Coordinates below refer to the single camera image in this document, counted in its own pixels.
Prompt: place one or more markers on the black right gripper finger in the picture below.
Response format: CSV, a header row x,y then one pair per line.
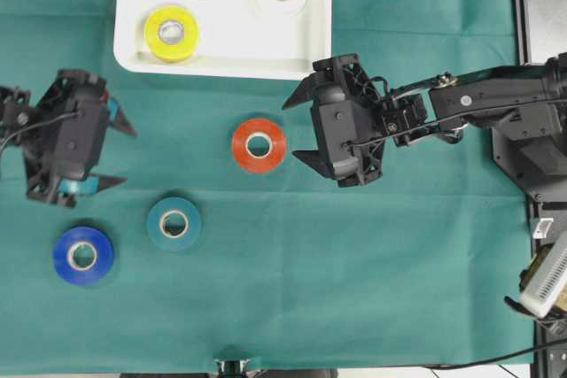
x,y
315,159
300,95

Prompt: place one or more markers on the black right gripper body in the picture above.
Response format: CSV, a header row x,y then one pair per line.
x,y
386,116

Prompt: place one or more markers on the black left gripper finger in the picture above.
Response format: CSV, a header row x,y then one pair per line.
x,y
93,184
118,119

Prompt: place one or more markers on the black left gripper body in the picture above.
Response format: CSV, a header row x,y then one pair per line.
x,y
39,144

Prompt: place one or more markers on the red tape roll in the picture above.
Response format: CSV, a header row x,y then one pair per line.
x,y
259,146

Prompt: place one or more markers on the blue tape roll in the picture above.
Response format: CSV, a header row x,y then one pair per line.
x,y
83,256

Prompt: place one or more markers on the yellow tape roll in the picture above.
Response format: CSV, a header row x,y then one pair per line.
x,y
171,33

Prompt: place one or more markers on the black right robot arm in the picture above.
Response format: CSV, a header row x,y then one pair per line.
x,y
484,99

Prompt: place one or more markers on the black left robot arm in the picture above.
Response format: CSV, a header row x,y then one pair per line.
x,y
18,116

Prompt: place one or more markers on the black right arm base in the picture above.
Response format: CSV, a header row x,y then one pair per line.
x,y
530,149

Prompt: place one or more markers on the teal tape roll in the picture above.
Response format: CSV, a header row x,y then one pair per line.
x,y
174,224

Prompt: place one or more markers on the white plastic tray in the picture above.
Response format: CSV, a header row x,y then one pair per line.
x,y
236,39

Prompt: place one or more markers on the green table cloth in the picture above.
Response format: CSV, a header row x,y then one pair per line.
x,y
289,270

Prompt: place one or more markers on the white perforated electronics box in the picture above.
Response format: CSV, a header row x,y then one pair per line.
x,y
547,283

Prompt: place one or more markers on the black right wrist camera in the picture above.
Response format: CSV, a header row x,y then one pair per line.
x,y
338,120

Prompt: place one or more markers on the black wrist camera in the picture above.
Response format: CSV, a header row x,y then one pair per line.
x,y
80,140
338,120

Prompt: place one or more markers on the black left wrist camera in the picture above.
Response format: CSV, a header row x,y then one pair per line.
x,y
80,140

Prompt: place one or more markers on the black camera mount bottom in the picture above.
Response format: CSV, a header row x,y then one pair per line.
x,y
232,368

